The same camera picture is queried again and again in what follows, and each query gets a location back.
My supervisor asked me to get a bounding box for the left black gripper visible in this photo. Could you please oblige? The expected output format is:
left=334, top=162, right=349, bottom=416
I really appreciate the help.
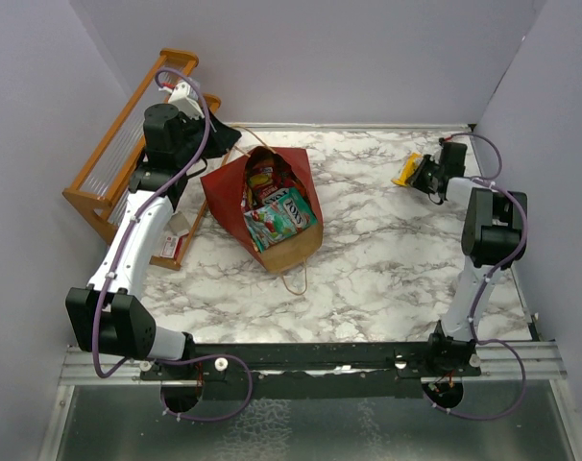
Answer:
left=175, top=106, right=240, bottom=167

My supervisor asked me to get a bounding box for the yellow snack packet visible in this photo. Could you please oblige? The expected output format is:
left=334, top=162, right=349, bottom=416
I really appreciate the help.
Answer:
left=391, top=153, right=423, bottom=187

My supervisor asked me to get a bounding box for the red paper bag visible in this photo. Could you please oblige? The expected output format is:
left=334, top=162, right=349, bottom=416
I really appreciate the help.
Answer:
left=201, top=139, right=324, bottom=278

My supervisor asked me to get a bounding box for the teal Fox's mint candy bag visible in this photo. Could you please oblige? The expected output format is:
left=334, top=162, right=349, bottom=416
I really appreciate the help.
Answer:
left=244, top=187, right=317, bottom=253

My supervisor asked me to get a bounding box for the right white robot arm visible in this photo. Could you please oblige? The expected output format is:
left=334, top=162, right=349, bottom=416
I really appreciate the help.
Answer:
left=399, top=140, right=527, bottom=376

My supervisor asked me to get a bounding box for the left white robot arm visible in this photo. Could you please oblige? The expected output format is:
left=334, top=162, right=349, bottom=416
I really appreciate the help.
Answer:
left=65, top=103, right=241, bottom=379

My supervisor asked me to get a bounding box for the red snack packet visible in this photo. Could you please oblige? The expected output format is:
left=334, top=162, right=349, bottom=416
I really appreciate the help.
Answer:
left=246, top=158, right=289, bottom=207

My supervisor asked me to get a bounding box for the orange wooden rack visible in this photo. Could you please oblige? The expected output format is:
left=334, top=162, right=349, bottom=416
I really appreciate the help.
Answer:
left=62, top=47, right=242, bottom=272

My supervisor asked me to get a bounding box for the red white small box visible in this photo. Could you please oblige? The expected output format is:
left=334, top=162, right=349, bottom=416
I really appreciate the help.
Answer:
left=159, top=212, right=191, bottom=259

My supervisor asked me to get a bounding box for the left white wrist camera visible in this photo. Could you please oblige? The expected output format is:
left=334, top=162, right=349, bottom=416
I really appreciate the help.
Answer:
left=159, top=82, right=205, bottom=120

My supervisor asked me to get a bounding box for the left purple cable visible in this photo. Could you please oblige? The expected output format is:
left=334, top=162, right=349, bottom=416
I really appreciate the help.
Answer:
left=92, top=69, right=254, bottom=423

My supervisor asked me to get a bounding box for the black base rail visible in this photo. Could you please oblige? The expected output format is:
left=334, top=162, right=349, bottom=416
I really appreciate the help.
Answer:
left=140, top=342, right=480, bottom=401

